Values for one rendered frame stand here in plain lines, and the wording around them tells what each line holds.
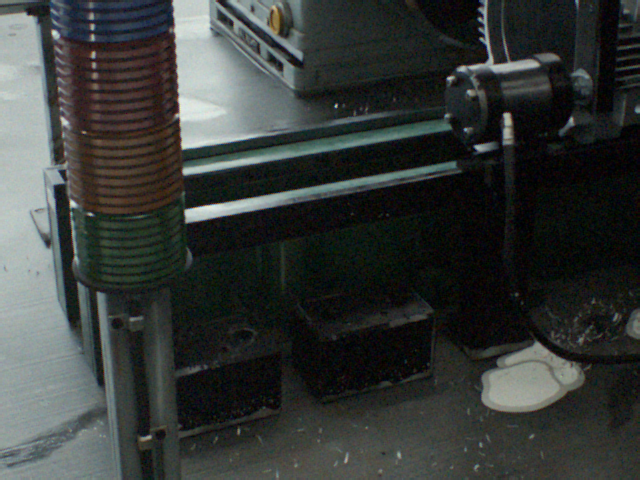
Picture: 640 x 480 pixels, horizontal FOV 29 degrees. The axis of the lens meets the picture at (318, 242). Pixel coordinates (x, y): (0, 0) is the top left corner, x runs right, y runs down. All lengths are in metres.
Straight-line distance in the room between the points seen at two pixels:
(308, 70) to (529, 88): 0.62
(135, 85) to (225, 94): 0.94
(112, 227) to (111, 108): 0.06
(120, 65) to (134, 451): 0.24
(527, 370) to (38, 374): 0.39
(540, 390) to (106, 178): 0.47
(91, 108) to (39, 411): 0.41
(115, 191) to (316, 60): 0.91
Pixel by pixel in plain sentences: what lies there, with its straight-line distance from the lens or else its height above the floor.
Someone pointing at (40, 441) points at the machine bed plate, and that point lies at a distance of 0.94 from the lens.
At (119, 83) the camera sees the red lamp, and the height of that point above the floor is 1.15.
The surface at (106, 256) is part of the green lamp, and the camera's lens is 0.64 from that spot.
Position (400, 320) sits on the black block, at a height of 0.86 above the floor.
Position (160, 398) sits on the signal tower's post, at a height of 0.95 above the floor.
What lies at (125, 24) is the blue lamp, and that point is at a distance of 0.59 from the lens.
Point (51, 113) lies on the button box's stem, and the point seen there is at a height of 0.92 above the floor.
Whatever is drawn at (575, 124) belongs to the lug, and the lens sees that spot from 1.06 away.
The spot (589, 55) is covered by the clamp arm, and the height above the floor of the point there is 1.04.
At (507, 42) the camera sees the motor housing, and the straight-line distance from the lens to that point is 1.17.
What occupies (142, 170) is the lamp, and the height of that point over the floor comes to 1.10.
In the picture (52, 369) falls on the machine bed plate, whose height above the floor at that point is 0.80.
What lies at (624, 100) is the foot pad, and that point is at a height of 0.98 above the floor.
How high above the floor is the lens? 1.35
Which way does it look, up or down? 28 degrees down
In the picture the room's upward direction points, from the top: straight up
